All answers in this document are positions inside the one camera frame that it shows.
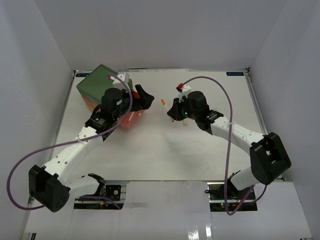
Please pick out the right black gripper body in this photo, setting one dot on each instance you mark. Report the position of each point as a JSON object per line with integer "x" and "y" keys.
{"x": 187, "y": 112}

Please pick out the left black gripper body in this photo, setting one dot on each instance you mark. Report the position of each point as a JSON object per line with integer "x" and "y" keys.
{"x": 126, "y": 102}

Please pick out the orange cap marker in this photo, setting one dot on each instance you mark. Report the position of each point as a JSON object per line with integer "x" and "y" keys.
{"x": 166, "y": 109}

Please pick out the orange red drawer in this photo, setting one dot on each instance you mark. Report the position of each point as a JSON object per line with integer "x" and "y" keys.
{"x": 134, "y": 115}

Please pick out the green drawer storage box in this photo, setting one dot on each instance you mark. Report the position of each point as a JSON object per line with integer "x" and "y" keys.
{"x": 94, "y": 84}

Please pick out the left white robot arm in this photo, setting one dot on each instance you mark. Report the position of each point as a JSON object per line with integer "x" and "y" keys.
{"x": 49, "y": 184}

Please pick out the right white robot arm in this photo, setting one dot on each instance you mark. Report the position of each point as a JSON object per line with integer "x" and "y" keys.
{"x": 268, "y": 156}

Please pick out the blue corner label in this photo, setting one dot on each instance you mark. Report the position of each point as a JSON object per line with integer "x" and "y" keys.
{"x": 234, "y": 73}

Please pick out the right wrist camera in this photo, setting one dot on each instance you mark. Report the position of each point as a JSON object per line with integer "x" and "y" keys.
{"x": 183, "y": 91}

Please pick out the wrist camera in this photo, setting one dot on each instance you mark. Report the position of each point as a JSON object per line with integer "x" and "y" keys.
{"x": 121, "y": 81}
{"x": 183, "y": 91}

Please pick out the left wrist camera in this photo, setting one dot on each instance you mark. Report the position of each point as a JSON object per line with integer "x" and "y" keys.
{"x": 121, "y": 81}

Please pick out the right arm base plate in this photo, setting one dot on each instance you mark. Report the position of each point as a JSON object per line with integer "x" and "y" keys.
{"x": 215, "y": 194}

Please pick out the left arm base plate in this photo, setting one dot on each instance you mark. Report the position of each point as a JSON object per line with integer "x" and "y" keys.
{"x": 112, "y": 192}

